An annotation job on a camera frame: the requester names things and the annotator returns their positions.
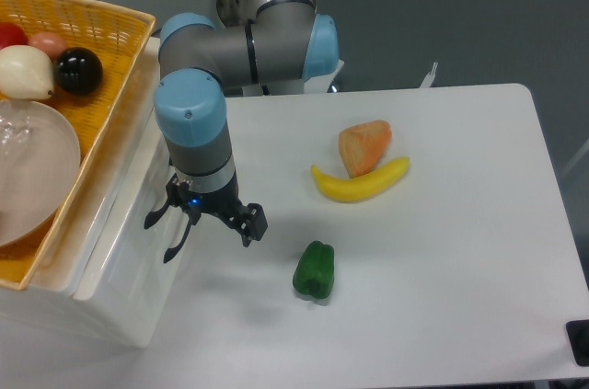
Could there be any white drawer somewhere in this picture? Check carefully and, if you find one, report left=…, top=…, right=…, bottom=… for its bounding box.
left=73, top=118, right=184, bottom=348

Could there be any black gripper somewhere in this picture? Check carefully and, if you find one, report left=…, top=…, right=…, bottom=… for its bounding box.
left=166, top=175, right=268, bottom=247

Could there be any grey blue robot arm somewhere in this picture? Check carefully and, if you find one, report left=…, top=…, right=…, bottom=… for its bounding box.
left=154, top=0, right=339, bottom=245

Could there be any green bell pepper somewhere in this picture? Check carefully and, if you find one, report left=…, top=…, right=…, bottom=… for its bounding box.
left=293, top=240, right=335, bottom=300

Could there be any pink peach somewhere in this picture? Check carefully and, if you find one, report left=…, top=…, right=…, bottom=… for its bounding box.
left=28, top=31, right=68, bottom=61

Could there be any yellow banana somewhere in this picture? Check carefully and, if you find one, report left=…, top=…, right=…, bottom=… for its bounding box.
left=310, top=156, right=410, bottom=203

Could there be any clear crumpled plastic wrap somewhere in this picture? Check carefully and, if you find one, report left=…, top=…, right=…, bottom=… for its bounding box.
left=1, top=99, right=32, bottom=151

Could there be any black ball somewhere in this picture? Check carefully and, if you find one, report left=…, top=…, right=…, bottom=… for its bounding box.
left=53, top=47, right=103, bottom=95

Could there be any black device at table edge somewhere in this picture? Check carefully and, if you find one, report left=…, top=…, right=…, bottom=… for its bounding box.
left=565, top=319, right=589, bottom=367

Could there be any white drawer cabinet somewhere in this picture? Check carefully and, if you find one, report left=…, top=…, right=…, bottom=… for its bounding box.
left=1, top=38, right=160, bottom=338

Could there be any red apple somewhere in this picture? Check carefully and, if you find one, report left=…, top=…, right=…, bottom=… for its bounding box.
left=0, top=22, right=29, bottom=50

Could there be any orange woven basket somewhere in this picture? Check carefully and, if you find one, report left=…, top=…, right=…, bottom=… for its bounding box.
left=1, top=0, right=156, bottom=291

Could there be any white pear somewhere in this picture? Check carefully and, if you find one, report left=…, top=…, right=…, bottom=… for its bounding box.
left=1, top=45, right=55, bottom=100

